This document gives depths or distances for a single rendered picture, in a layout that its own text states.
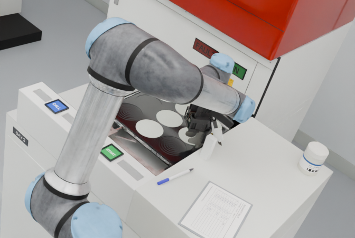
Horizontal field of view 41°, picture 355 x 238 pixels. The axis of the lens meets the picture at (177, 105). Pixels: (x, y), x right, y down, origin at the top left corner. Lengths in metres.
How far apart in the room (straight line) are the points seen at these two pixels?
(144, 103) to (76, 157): 0.72
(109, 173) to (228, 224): 0.37
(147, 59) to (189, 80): 0.10
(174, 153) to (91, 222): 0.57
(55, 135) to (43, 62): 2.06
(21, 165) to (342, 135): 2.23
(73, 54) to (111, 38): 2.72
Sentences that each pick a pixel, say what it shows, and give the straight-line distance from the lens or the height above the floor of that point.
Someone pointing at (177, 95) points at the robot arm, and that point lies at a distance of 0.98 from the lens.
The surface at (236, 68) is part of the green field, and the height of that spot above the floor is 1.11.
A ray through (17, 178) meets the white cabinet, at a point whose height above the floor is 0.57.
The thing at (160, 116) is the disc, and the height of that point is 0.90.
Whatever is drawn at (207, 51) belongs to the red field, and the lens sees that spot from 1.80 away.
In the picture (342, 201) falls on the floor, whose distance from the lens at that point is 3.24.
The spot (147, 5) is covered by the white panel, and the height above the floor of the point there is 1.13.
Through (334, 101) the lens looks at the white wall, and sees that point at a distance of 3.30.
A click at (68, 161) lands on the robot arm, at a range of 1.11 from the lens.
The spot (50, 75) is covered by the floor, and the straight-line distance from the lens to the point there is 3.43.
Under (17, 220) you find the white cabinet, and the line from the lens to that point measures 2.03.
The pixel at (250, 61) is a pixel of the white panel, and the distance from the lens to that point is 1.71.
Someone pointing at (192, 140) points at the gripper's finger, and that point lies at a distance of 1.58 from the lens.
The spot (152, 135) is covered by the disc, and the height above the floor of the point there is 0.90.
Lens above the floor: 1.92
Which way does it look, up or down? 34 degrees down
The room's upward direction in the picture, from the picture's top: 17 degrees clockwise
